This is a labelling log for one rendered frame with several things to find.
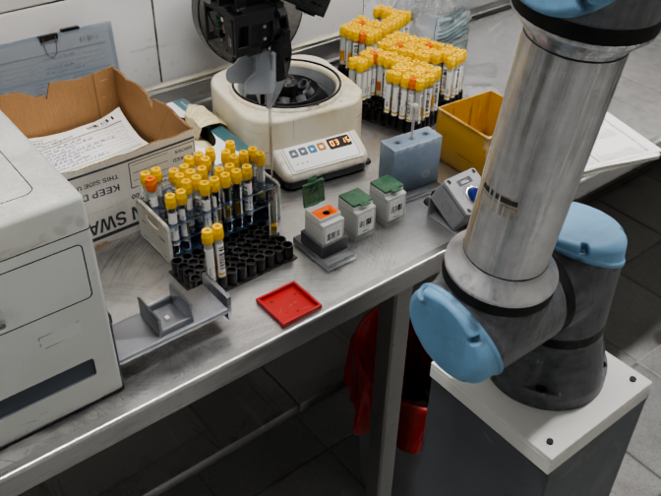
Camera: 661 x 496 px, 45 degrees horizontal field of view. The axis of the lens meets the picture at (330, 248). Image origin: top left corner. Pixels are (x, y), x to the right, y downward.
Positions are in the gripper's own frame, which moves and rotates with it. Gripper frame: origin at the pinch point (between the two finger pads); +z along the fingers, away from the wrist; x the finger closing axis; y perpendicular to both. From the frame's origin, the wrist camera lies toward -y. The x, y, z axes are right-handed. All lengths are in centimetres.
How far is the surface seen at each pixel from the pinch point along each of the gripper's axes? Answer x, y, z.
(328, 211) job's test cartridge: 6.0, -5.9, 18.5
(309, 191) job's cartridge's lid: 3.2, -4.5, 15.9
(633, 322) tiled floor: 4, -130, 114
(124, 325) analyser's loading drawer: 6.1, 28.5, 22.2
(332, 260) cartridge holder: 9.7, -4.0, 24.8
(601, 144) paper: 13, -66, 25
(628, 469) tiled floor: 34, -81, 114
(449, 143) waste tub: -0.8, -39.3, 21.6
